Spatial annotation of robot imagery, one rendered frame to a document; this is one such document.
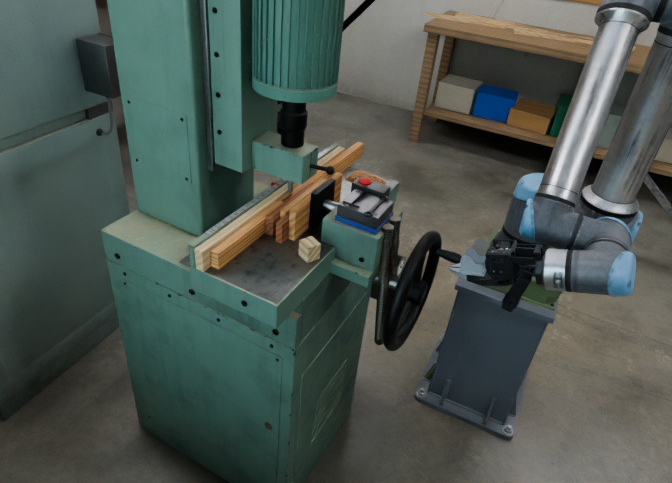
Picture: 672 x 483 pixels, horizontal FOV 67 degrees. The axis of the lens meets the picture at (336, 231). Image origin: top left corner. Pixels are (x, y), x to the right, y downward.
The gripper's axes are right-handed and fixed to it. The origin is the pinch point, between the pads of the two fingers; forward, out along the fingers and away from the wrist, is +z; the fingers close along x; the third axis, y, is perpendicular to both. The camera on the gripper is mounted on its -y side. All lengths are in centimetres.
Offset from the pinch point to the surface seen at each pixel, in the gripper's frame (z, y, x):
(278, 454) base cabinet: 43, -40, 33
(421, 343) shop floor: 41, -73, -56
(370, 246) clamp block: 10.9, 16.1, 18.2
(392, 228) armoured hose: 7.0, 18.5, 14.3
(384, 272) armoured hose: 10.9, 7.5, 14.6
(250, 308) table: 27, 14, 41
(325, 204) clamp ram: 23.7, 23.1, 12.3
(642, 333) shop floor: -39, -102, -119
